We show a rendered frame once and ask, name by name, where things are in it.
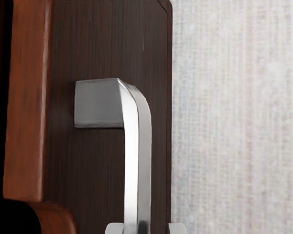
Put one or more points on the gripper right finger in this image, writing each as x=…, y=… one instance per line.
x=173, y=229

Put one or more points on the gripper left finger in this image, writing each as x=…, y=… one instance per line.
x=114, y=229

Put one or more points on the brown wooden cabinet with drawers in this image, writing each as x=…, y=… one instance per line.
x=92, y=48

